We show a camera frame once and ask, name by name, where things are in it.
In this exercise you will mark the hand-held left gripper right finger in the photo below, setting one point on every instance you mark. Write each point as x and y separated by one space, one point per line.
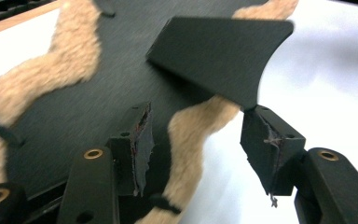
270 155

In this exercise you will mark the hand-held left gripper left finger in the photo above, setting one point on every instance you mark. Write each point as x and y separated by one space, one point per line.
124 161

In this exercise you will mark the black cloth with beige fur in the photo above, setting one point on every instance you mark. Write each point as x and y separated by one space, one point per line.
74 109

